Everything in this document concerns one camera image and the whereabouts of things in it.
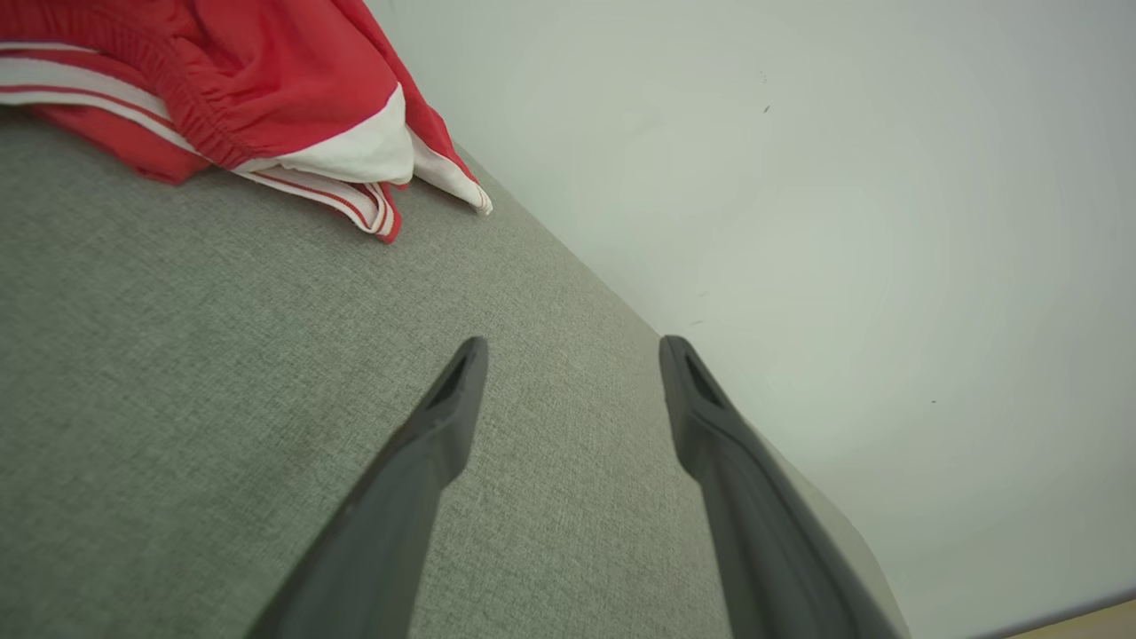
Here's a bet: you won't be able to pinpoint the red basketball jersey white sleeves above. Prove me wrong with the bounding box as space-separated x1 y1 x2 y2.
0 40 402 244

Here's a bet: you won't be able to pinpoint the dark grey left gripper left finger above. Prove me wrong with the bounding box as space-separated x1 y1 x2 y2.
247 335 490 639

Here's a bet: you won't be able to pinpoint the red basketball shorts white hem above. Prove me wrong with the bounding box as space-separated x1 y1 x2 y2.
0 0 493 216

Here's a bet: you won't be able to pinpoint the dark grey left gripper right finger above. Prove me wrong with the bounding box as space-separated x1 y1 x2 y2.
659 335 906 639

